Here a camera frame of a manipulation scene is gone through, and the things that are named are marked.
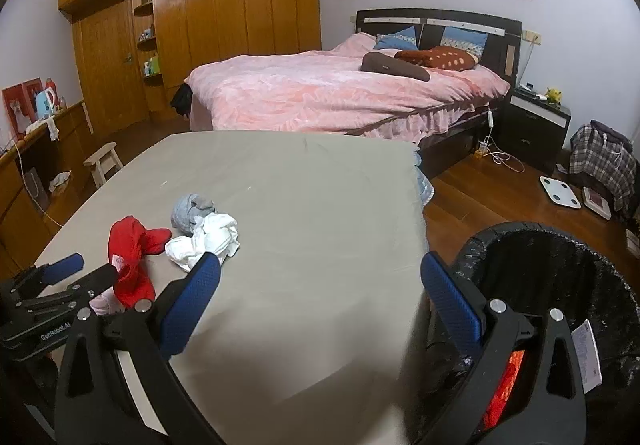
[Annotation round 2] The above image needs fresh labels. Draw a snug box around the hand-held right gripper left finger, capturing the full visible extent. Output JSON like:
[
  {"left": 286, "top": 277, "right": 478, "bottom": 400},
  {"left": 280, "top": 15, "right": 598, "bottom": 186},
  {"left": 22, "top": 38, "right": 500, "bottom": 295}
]
[{"left": 52, "top": 251, "right": 237, "bottom": 445}]

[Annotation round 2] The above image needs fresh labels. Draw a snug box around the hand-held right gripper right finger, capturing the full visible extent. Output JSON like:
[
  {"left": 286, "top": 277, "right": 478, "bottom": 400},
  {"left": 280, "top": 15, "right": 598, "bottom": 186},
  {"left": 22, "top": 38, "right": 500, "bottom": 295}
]
[{"left": 420, "top": 251, "right": 587, "bottom": 445}]

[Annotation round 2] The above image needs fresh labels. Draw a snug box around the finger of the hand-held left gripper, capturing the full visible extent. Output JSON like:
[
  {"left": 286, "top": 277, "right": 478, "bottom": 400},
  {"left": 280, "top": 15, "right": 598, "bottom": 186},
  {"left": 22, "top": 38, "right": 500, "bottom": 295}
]
[
  {"left": 7, "top": 252, "right": 85, "bottom": 298},
  {"left": 10, "top": 264, "right": 119, "bottom": 313}
]

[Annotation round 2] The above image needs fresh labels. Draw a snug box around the red cloth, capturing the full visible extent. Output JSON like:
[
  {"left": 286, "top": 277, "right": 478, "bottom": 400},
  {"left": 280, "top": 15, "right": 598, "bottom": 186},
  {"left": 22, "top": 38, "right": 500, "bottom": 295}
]
[{"left": 108, "top": 216, "right": 172, "bottom": 310}]

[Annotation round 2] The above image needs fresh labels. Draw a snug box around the black trash bin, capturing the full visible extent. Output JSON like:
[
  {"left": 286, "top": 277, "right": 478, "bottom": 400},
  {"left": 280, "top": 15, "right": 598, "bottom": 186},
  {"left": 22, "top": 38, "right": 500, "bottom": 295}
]
[{"left": 400, "top": 221, "right": 640, "bottom": 445}]

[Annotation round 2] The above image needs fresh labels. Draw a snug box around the orange bubble wrap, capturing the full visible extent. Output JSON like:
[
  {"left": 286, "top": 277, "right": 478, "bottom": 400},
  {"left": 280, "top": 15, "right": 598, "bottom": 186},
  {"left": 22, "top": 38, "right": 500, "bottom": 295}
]
[{"left": 482, "top": 347, "right": 527, "bottom": 429}]

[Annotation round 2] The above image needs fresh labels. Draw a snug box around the pink cloth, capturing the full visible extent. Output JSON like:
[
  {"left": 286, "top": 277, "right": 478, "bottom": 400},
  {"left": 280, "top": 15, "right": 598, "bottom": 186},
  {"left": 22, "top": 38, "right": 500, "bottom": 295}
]
[{"left": 89, "top": 285, "right": 124, "bottom": 318}]

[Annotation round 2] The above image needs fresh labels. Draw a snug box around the white crumpled cloth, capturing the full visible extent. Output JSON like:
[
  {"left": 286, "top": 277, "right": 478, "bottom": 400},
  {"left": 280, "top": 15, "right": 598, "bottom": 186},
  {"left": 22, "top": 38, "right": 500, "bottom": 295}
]
[{"left": 165, "top": 212, "right": 240, "bottom": 273}]

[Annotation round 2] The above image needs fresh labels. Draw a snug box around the grey crumpled cloth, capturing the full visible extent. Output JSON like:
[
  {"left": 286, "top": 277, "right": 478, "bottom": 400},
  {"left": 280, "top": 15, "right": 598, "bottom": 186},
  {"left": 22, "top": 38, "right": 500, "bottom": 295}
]
[{"left": 171, "top": 194, "right": 217, "bottom": 233}]

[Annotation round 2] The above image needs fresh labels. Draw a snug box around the small wooden stool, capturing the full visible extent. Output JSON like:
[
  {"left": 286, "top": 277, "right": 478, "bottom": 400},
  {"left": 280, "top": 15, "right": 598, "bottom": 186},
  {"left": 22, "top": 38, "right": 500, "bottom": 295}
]
[{"left": 83, "top": 142, "right": 124, "bottom": 189}]

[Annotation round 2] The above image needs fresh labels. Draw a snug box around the wooden sideboard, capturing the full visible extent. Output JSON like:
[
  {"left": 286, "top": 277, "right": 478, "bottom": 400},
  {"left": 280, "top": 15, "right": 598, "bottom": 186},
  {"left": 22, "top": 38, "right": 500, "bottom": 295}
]
[{"left": 0, "top": 100, "right": 94, "bottom": 246}]

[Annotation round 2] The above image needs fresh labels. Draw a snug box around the white paper label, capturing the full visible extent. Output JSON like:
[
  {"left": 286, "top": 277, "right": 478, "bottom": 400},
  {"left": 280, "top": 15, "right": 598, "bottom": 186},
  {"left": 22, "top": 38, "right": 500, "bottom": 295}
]
[{"left": 570, "top": 319, "right": 604, "bottom": 395}]

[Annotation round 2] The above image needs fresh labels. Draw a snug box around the white bathroom scale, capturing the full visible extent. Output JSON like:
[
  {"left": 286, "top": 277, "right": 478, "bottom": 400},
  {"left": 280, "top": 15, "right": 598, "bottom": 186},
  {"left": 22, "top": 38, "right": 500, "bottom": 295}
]
[{"left": 539, "top": 176, "right": 582, "bottom": 210}]

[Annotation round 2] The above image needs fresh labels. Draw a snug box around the light blue kettle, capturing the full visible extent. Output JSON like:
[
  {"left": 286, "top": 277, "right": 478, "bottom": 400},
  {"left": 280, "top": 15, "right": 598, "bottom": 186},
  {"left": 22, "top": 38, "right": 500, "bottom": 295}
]
[{"left": 34, "top": 86, "right": 60, "bottom": 120}]

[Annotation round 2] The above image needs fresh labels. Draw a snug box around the red and white flat box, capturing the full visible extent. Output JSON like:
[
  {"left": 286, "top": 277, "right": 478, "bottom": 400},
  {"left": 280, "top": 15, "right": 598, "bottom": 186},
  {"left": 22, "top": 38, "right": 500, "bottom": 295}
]
[{"left": 581, "top": 186, "right": 614, "bottom": 220}]

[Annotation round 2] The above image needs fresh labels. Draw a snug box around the black nightstand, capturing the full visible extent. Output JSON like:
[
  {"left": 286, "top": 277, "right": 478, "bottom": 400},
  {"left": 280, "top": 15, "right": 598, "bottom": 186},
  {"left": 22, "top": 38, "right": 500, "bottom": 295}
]
[{"left": 502, "top": 87, "right": 572, "bottom": 176}]

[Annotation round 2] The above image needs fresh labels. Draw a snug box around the black garment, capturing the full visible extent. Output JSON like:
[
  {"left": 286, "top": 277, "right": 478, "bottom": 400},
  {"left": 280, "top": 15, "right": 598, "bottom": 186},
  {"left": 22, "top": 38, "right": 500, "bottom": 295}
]
[{"left": 171, "top": 84, "right": 194, "bottom": 118}]

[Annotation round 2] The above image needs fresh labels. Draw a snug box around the plaid bag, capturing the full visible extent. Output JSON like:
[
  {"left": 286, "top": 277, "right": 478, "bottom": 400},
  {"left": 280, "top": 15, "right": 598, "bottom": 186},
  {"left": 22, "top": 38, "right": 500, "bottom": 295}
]
[{"left": 570, "top": 121, "right": 637, "bottom": 220}]

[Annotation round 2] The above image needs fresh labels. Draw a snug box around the pink blanket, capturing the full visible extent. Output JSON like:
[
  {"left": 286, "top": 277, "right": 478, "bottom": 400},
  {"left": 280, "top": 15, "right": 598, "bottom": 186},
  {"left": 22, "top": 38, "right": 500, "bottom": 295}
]
[{"left": 187, "top": 34, "right": 512, "bottom": 146}]

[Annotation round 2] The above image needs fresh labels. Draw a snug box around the red dotted pillow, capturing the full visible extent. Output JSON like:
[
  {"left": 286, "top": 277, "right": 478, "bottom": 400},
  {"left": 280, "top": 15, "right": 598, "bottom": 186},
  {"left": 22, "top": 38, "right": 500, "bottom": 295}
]
[{"left": 394, "top": 46, "right": 478, "bottom": 72}]

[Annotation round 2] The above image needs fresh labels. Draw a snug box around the brown pillow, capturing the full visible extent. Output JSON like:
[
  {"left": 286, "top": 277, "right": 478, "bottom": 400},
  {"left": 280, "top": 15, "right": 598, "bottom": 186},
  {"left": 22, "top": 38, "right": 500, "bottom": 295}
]
[{"left": 361, "top": 52, "right": 431, "bottom": 82}]

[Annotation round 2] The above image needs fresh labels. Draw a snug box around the blue pillow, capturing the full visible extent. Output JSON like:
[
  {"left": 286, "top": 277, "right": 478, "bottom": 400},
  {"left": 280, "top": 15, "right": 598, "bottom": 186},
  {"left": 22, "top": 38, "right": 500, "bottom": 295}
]
[
  {"left": 440, "top": 26, "right": 488, "bottom": 56},
  {"left": 374, "top": 26, "right": 420, "bottom": 50}
]

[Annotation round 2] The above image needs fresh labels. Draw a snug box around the dark wooden bed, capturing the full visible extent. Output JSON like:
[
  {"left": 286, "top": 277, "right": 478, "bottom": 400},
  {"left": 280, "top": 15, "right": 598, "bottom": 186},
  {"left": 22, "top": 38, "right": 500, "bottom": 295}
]
[{"left": 187, "top": 8, "right": 523, "bottom": 180}]

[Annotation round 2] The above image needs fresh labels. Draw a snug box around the wooden wardrobe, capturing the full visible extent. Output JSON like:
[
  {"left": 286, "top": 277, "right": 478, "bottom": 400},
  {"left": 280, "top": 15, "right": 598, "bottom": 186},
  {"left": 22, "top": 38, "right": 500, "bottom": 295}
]
[{"left": 57, "top": 0, "right": 322, "bottom": 126}]

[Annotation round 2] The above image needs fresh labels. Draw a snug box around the white floor cable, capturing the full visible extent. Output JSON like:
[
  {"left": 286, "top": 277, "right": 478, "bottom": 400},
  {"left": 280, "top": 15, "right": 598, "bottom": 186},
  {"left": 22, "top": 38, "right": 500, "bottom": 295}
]
[{"left": 482, "top": 137, "right": 526, "bottom": 174}]

